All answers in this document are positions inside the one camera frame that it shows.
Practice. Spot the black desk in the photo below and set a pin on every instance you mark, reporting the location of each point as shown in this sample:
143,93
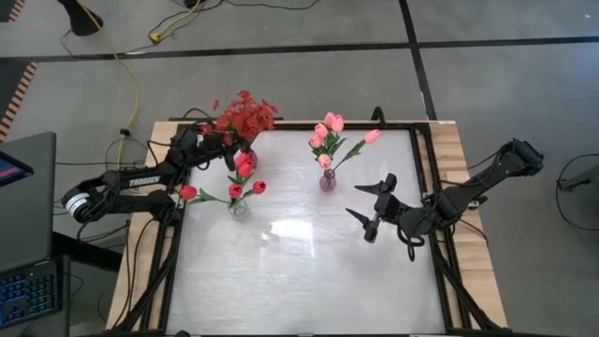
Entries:
89,253

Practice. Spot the tulip stems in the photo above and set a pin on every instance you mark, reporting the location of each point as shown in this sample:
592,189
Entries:
321,130

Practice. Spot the red glass vase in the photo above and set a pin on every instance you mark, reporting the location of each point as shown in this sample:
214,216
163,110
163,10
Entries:
252,156

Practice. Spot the grey laptop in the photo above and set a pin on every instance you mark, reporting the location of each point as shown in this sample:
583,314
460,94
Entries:
28,224

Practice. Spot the purple glass vase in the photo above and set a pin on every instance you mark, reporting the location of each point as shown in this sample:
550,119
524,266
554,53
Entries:
327,182

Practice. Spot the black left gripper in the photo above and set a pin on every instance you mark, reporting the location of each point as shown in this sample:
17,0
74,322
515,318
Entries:
213,145

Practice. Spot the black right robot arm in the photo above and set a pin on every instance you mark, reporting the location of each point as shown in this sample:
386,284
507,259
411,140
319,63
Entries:
472,196

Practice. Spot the black stand base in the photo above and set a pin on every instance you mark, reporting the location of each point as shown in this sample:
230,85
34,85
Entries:
82,21

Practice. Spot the clear glass vase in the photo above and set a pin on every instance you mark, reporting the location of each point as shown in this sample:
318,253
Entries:
239,209

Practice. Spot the black orange-striped floor mat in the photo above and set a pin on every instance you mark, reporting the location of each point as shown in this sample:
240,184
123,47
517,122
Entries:
11,9
14,89

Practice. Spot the pink artificial tulip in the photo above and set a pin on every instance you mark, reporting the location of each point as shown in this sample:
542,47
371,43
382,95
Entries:
316,140
324,161
372,136

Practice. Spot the lit monitor screen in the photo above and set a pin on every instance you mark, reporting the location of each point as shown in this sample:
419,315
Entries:
11,171

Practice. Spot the grey stand foot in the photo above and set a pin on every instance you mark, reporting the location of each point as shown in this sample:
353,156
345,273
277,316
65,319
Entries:
580,180

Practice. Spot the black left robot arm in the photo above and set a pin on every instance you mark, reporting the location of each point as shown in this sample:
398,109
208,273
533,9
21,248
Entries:
140,180

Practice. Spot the backlit black keyboard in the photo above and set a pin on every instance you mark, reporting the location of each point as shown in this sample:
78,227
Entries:
28,295

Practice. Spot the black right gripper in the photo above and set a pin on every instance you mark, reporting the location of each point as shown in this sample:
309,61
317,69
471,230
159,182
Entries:
386,208

